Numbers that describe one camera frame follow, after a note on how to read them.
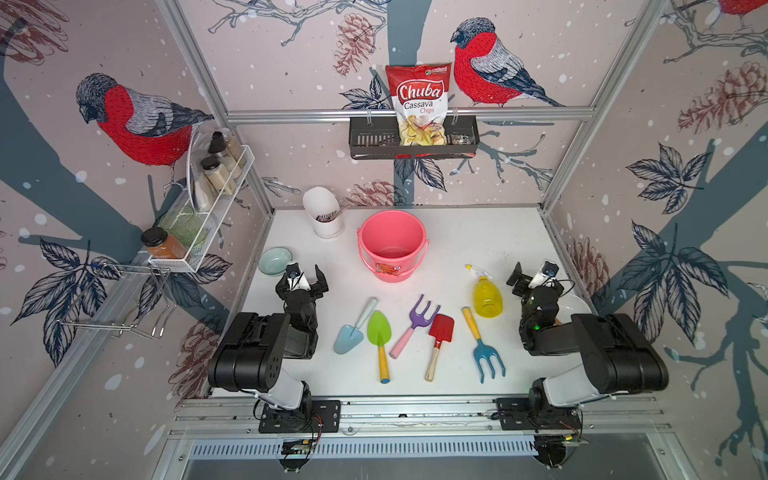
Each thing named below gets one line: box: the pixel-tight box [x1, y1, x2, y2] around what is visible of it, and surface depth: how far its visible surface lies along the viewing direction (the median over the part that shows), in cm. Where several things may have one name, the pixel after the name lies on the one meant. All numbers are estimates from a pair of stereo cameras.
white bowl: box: [557, 294, 592, 324], surface depth 91 cm
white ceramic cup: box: [302, 186, 342, 238], surface depth 109 cm
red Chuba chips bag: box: [385, 62, 452, 146], surface depth 83 cm
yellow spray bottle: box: [466, 264, 503, 318], surface depth 94 cm
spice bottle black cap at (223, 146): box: [208, 131, 245, 177], surface depth 85 cm
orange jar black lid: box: [141, 227, 189, 259], surface depth 62 cm
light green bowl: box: [258, 246, 293, 277], surface depth 103 cm
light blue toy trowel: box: [333, 297, 378, 354], surface depth 90 cm
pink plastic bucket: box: [356, 209, 429, 283], surface depth 94 cm
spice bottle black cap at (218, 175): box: [200, 156, 236, 196], surface depth 78 cm
